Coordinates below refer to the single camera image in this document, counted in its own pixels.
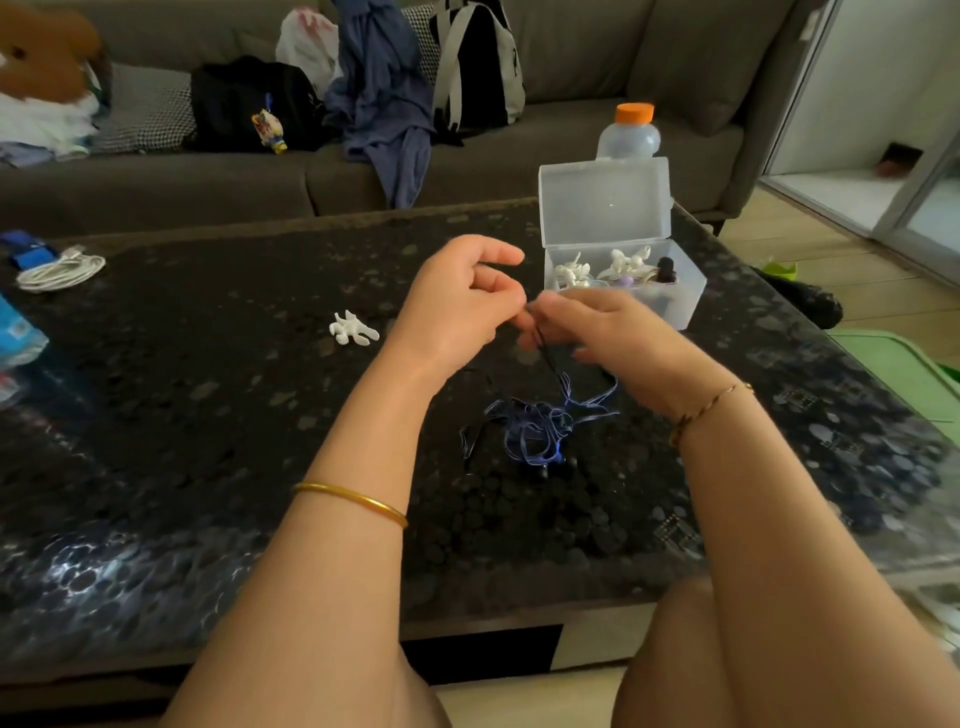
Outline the blue ribbon cord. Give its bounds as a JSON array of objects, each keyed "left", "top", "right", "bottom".
[{"left": 459, "top": 300, "right": 621, "bottom": 483}]

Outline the plastic bottle with orange cap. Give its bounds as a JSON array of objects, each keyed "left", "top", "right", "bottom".
[{"left": 595, "top": 102, "right": 663, "bottom": 162}]

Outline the white plastic bag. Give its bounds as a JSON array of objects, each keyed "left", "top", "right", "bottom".
[{"left": 274, "top": 6, "right": 344, "bottom": 97}]

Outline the white plastic figure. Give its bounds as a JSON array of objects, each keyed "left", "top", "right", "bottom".
[
  {"left": 553, "top": 252, "right": 595, "bottom": 291},
  {"left": 328, "top": 309, "right": 381, "bottom": 348},
  {"left": 600, "top": 246, "right": 654, "bottom": 283}
]

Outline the blue flat object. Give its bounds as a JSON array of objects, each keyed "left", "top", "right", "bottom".
[{"left": 0, "top": 229, "right": 60, "bottom": 272}]

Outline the person's right leg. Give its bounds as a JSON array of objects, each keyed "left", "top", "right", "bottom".
[{"left": 611, "top": 576, "right": 740, "bottom": 728}]

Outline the blue and white packet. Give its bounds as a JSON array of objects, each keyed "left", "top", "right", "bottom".
[{"left": 0, "top": 293, "right": 51, "bottom": 374}]

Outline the clear plastic storage box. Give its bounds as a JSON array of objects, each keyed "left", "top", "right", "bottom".
[{"left": 537, "top": 156, "right": 708, "bottom": 332}]

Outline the gold chain bracelet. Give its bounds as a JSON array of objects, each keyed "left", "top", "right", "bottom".
[{"left": 669, "top": 381, "right": 756, "bottom": 450}]

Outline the coiled white cable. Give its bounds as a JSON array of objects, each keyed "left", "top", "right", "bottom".
[{"left": 15, "top": 246, "right": 108, "bottom": 294}]

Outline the black shoe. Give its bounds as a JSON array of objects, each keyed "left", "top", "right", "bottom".
[{"left": 752, "top": 265, "right": 846, "bottom": 332}]

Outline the person's right hand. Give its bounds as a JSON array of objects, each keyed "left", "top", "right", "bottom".
[{"left": 516, "top": 288, "right": 745, "bottom": 423}]

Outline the brown plush toy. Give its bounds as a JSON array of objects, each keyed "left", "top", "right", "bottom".
[{"left": 0, "top": 0, "right": 108, "bottom": 104}]

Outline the blue garment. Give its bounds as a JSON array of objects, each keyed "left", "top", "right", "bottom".
[{"left": 323, "top": 0, "right": 437, "bottom": 210}]

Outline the black and white checkered pillow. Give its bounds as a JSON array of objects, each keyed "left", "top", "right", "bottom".
[
  {"left": 400, "top": 3, "right": 445, "bottom": 85},
  {"left": 90, "top": 63, "right": 199, "bottom": 156}
]

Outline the grey fabric sofa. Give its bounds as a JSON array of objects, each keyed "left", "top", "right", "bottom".
[{"left": 0, "top": 0, "right": 835, "bottom": 240}]

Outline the black and grey backpack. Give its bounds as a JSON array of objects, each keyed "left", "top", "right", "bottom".
[{"left": 430, "top": 0, "right": 527, "bottom": 138}]

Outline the person's right forearm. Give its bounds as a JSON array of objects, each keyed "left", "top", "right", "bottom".
[{"left": 669, "top": 382, "right": 960, "bottom": 728}]

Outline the white sliding door frame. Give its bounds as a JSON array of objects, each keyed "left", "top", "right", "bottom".
[{"left": 757, "top": 0, "right": 960, "bottom": 265}]

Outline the black bag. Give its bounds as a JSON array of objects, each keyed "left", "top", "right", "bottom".
[{"left": 183, "top": 55, "right": 333, "bottom": 154}]

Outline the person's left forearm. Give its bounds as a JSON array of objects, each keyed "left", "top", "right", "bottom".
[{"left": 159, "top": 339, "right": 451, "bottom": 728}]

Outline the pile of white clothes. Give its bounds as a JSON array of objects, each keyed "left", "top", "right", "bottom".
[{"left": 0, "top": 91, "right": 103, "bottom": 168}]

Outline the colourful keychain charm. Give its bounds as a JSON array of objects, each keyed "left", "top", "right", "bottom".
[{"left": 250, "top": 108, "right": 289, "bottom": 156}]

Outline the gold bangle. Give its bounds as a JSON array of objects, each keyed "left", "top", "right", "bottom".
[{"left": 291, "top": 482, "right": 410, "bottom": 531}]

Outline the green plastic lid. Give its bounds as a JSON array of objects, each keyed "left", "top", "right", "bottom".
[{"left": 828, "top": 328, "right": 960, "bottom": 445}]

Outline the person's left hand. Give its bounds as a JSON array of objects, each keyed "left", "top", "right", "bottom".
[{"left": 386, "top": 234, "right": 528, "bottom": 384}]

